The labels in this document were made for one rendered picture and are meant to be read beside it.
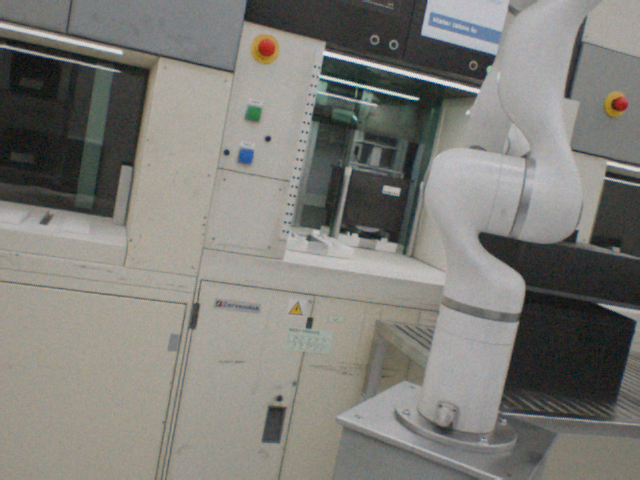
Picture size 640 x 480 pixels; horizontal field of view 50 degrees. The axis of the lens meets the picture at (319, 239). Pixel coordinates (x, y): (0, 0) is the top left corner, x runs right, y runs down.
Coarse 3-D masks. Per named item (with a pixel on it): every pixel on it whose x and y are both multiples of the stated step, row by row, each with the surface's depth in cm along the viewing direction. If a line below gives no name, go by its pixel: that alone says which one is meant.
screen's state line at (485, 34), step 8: (432, 16) 169; (440, 16) 169; (432, 24) 169; (440, 24) 170; (448, 24) 170; (456, 24) 171; (464, 24) 172; (472, 24) 172; (456, 32) 171; (464, 32) 172; (472, 32) 173; (480, 32) 173; (488, 32) 174; (496, 32) 174; (480, 40) 173; (488, 40) 174; (496, 40) 175
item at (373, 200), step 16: (368, 144) 239; (368, 160) 236; (336, 176) 238; (352, 176) 224; (368, 176) 226; (384, 176) 228; (400, 176) 240; (352, 192) 225; (368, 192) 227; (384, 192) 228; (400, 192) 230; (352, 208) 226; (368, 208) 228; (384, 208) 229; (400, 208) 231; (368, 224) 229; (384, 224) 230; (400, 224) 232
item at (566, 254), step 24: (480, 240) 152; (504, 240) 140; (576, 240) 148; (528, 264) 132; (552, 264) 133; (576, 264) 134; (600, 264) 135; (624, 264) 135; (528, 288) 133; (552, 288) 134; (576, 288) 135; (600, 288) 135; (624, 288) 136
